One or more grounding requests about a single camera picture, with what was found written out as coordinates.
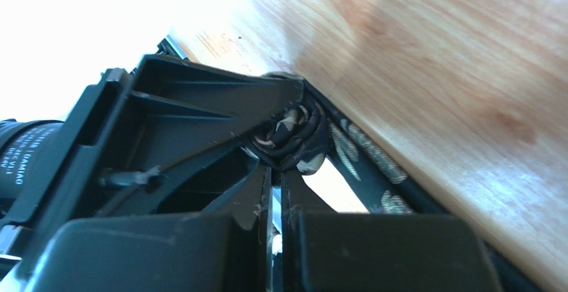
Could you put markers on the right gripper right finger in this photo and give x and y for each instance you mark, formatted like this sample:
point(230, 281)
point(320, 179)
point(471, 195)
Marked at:
point(324, 250)

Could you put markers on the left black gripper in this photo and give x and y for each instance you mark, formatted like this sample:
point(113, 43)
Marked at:
point(169, 125)

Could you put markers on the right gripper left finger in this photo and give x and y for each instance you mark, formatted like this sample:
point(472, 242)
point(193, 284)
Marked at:
point(223, 248)

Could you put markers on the black floral patterned tie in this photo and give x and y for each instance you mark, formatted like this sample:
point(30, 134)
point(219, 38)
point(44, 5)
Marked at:
point(313, 131)

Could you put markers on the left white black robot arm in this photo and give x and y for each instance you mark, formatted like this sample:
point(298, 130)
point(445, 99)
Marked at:
point(76, 194)

